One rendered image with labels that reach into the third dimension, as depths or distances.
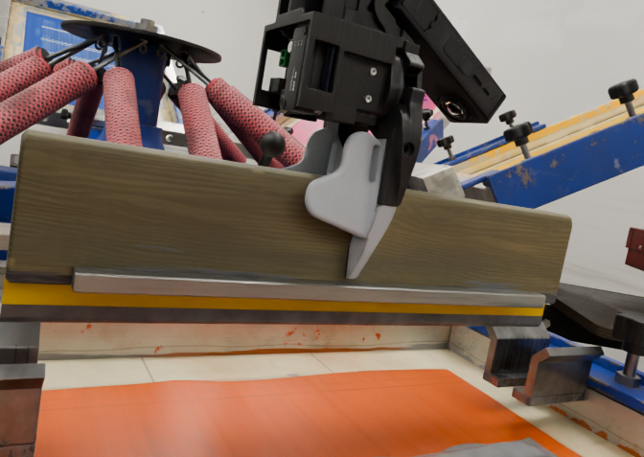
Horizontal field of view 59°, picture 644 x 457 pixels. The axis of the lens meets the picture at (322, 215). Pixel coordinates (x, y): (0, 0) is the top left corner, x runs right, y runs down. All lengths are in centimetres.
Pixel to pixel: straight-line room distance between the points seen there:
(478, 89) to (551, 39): 265
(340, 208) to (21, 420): 20
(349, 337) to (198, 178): 33
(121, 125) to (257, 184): 57
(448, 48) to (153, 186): 21
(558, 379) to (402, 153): 27
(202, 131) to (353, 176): 60
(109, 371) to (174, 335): 6
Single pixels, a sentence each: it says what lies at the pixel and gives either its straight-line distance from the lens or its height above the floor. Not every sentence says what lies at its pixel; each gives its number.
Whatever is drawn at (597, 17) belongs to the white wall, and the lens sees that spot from 293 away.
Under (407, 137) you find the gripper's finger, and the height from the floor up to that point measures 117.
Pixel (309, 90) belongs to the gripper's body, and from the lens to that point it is 32.
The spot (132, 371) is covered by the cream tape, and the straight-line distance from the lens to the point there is 50.
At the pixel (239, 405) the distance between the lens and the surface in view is 46.
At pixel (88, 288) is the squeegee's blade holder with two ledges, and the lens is 31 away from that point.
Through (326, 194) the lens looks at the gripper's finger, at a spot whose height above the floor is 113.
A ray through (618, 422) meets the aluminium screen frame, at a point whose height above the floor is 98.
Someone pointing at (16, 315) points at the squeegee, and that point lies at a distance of 33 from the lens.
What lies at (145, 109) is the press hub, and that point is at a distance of 115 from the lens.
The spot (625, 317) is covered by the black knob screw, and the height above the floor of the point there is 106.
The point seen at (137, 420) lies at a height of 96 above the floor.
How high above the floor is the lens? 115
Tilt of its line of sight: 6 degrees down
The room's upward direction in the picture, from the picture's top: 10 degrees clockwise
